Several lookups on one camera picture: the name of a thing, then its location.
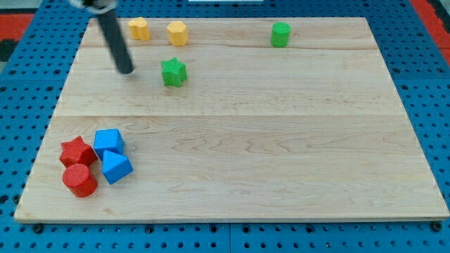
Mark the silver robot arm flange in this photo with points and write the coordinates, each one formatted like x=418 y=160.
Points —
x=95 y=6

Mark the light wooden board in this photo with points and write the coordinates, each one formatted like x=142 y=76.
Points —
x=313 y=132

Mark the green star block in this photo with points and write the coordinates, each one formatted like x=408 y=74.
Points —
x=173 y=72

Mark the yellow hexagon block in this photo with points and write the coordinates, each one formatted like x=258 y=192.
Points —
x=177 y=33

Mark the green cylinder block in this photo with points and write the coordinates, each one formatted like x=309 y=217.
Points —
x=280 y=34

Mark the blue cube block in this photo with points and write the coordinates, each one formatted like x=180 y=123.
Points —
x=110 y=140

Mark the blue triangle block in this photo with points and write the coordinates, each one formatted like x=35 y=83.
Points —
x=115 y=166

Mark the yellow heart-shaped block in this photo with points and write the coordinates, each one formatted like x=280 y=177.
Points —
x=138 y=28

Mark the red star block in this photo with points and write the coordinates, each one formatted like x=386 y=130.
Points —
x=77 y=151

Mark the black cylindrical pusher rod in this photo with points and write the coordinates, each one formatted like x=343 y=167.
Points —
x=113 y=36

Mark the red cylinder block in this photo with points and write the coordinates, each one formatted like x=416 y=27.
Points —
x=79 y=180

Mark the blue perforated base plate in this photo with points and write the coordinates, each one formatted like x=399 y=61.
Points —
x=34 y=76

